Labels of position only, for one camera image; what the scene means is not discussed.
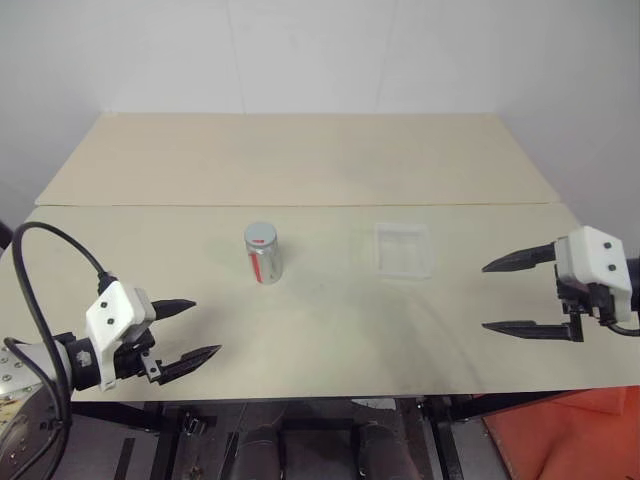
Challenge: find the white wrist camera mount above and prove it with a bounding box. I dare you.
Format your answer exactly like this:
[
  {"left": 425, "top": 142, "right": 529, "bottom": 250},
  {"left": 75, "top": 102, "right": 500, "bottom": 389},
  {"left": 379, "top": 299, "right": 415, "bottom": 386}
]
[
  {"left": 84, "top": 280, "right": 157, "bottom": 393},
  {"left": 555, "top": 225, "right": 633, "bottom": 322}
]

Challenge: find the grey plastic container lid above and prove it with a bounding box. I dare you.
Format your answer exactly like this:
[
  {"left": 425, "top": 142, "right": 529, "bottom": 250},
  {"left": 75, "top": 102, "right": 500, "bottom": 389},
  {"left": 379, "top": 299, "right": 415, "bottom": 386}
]
[{"left": 243, "top": 222, "right": 278, "bottom": 248}]

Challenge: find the orange sheet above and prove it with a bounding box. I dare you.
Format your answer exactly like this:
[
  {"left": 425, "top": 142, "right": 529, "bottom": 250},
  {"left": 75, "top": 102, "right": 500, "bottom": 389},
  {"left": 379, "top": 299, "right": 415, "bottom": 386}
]
[{"left": 480, "top": 383, "right": 640, "bottom": 480}]

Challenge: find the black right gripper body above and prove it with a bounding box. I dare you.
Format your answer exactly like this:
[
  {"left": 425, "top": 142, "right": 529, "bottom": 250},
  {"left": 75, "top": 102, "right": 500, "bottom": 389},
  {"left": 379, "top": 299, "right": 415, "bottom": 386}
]
[{"left": 554, "top": 264, "right": 617, "bottom": 327}]

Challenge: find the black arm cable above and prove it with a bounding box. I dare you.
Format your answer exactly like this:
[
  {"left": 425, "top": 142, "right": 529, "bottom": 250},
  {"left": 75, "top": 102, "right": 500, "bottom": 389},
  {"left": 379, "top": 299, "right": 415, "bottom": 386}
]
[
  {"left": 606, "top": 318, "right": 640, "bottom": 338},
  {"left": 10, "top": 221, "right": 119, "bottom": 480}
]

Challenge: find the black metal table frame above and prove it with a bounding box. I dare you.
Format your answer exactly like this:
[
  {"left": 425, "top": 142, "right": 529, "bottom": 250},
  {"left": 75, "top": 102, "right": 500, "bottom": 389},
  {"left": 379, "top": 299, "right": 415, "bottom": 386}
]
[{"left": 69, "top": 383, "right": 640, "bottom": 480}]

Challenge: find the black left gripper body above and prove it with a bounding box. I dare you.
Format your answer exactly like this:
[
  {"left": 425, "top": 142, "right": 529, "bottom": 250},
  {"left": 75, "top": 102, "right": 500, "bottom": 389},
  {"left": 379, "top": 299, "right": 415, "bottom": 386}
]
[{"left": 113, "top": 321, "right": 157, "bottom": 384}]

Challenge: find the clear plastic container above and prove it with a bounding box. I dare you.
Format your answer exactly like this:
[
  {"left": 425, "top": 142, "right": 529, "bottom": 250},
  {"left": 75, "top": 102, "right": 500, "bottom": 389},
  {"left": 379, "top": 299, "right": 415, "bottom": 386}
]
[{"left": 374, "top": 221, "right": 434, "bottom": 281}]

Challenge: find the small metal bracket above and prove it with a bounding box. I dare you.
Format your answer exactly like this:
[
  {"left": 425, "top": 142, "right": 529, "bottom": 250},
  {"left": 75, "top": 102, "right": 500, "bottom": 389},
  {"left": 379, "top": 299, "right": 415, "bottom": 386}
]
[{"left": 182, "top": 412, "right": 208, "bottom": 437}]

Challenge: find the dark rounded shape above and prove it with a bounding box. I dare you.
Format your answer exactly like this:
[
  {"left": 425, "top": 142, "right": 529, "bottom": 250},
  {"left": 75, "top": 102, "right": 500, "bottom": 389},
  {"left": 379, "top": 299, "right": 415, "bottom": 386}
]
[
  {"left": 238, "top": 403, "right": 287, "bottom": 480},
  {"left": 358, "top": 421, "right": 407, "bottom": 480}
]

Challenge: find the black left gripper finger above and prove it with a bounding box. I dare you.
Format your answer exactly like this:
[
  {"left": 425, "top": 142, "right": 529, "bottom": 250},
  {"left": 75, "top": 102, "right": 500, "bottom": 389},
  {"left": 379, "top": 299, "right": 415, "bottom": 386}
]
[
  {"left": 141, "top": 344, "right": 223, "bottom": 387},
  {"left": 149, "top": 298, "right": 197, "bottom": 322}
]

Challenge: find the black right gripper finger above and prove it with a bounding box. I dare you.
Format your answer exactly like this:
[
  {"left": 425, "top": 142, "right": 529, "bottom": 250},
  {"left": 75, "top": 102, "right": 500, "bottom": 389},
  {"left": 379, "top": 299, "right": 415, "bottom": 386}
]
[
  {"left": 481, "top": 241, "right": 559, "bottom": 274},
  {"left": 481, "top": 309, "right": 584, "bottom": 344}
]

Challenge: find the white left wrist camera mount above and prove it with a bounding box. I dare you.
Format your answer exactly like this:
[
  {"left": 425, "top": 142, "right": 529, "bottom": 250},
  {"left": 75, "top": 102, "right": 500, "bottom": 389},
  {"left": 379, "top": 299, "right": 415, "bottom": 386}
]
[{"left": 84, "top": 280, "right": 157, "bottom": 393}]

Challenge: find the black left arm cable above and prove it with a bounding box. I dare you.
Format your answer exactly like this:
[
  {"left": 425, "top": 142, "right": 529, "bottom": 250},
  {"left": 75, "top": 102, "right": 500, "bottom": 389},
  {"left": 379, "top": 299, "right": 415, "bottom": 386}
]
[{"left": 10, "top": 221, "right": 119, "bottom": 480}]

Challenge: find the clear plastic jar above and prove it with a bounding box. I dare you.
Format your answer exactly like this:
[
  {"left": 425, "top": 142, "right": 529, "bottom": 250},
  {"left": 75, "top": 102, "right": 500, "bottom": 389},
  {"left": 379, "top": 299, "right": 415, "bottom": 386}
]
[{"left": 243, "top": 222, "right": 283, "bottom": 287}]

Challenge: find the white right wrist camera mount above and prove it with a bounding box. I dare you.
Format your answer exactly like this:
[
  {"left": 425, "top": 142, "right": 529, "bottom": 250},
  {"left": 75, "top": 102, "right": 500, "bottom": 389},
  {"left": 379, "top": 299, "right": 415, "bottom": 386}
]
[{"left": 555, "top": 225, "right": 633, "bottom": 322}]

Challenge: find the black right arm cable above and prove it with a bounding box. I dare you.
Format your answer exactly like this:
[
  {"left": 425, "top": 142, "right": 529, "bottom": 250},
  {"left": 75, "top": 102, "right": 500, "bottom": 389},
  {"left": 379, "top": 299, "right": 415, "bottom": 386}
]
[{"left": 606, "top": 318, "right": 640, "bottom": 338}]

